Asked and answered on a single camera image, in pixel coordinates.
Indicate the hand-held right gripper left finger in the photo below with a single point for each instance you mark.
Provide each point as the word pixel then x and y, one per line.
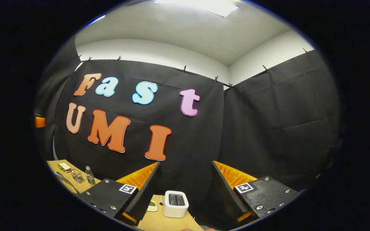
pixel 146 195

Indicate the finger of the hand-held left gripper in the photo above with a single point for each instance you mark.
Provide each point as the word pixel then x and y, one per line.
pixel 40 122

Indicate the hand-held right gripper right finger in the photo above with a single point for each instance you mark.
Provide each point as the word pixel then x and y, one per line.
pixel 226 195

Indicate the small white divided dish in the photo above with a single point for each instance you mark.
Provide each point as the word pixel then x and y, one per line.
pixel 153 207

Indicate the white toaster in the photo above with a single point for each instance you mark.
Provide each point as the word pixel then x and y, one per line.
pixel 175 208

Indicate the sandwich with lettuce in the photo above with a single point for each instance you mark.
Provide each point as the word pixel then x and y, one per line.
pixel 64 167

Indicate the clear plastic bottle green label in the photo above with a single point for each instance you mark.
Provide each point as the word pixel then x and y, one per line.
pixel 90 178

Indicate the heap of soybeans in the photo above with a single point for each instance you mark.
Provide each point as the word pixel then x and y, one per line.
pixel 68 186

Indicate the ceiling light panel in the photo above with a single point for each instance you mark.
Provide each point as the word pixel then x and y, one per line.
pixel 201 6
pixel 95 20

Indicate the row of cloth clips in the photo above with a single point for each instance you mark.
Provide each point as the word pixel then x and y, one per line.
pixel 184 68

